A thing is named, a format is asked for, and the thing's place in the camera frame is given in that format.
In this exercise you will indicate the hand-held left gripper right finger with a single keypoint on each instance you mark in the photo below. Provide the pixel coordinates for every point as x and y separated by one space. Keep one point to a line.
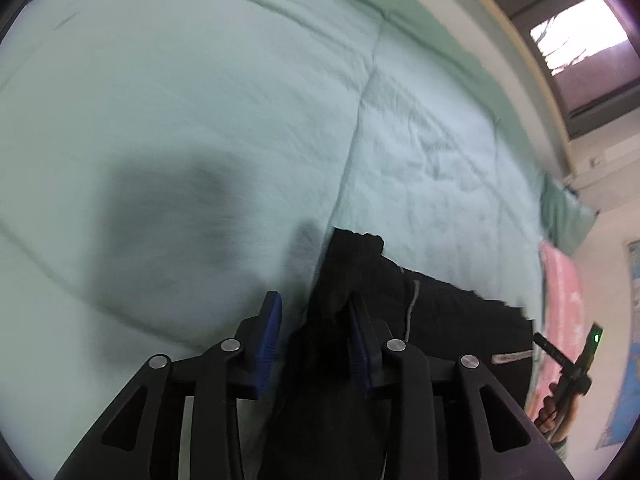
357 355

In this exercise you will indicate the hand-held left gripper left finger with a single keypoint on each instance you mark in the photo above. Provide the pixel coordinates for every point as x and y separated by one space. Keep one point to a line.
267 340

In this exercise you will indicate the colourful wall map poster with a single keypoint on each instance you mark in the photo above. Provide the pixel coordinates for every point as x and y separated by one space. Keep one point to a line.
625 400

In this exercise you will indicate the black hooded jacket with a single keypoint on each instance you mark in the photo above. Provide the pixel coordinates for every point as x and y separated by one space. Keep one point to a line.
320 410

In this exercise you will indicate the dark framed window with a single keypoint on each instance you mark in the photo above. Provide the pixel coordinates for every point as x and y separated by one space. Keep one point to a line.
575 35

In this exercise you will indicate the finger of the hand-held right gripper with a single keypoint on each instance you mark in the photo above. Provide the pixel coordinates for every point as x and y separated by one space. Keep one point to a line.
552 352

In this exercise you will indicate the person's right hand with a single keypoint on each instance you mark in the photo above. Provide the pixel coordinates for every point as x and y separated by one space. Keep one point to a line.
545 417

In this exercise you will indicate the light green bed quilt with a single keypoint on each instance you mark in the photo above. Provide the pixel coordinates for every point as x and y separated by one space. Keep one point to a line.
225 85

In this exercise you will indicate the green pillow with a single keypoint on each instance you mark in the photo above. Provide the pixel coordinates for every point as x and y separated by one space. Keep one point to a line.
567 217

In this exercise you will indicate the wooden window sill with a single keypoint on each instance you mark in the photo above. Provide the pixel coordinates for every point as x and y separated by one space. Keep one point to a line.
505 45

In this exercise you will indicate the pink pillow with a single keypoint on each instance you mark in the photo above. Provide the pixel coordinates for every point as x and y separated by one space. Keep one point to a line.
562 300

